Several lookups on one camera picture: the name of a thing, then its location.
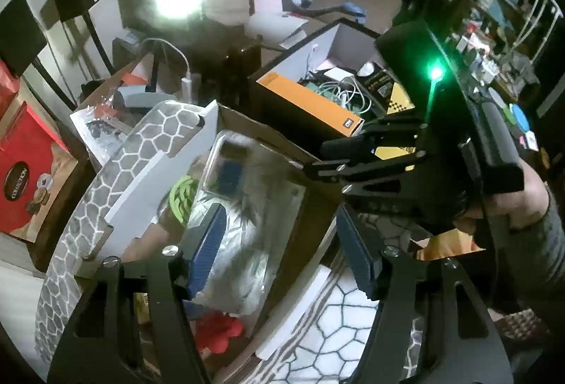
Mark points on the black open storage box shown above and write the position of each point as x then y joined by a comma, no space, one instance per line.
282,106

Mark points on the person's right hand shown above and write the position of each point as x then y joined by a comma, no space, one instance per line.
525,203

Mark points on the cluttered shelf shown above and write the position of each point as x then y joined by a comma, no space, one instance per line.
485,13

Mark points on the grey white patterned blanket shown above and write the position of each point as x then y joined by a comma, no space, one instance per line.
344,322

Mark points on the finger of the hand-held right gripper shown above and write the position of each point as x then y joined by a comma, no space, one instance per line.
366,172
348,145

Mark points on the orange cardboard piece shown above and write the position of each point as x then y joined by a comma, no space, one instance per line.
446,245

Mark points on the red plastic toy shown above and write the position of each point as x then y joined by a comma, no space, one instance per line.
218,331

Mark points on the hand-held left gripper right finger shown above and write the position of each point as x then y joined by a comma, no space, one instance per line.
357,251

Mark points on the white paper booklet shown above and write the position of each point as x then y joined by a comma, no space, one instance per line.
276,29

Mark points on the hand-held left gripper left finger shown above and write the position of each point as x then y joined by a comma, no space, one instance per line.
207,247

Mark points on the clear bamboo-print bag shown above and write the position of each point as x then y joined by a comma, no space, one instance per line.
247,251

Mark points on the yellow black packet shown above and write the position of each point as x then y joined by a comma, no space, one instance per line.
397,97

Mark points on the orange box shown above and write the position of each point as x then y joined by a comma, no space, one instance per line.
309,97

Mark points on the wooden low table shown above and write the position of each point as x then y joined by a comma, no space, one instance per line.
70,207

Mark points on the clear plastic bag with items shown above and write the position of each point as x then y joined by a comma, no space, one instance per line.
101,123

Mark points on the red gift box with cakes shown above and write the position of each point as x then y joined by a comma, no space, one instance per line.
31,163

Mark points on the white cardboard box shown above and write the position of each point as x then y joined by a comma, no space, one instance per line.
154,172

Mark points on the black side table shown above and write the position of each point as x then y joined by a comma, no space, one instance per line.
220,57

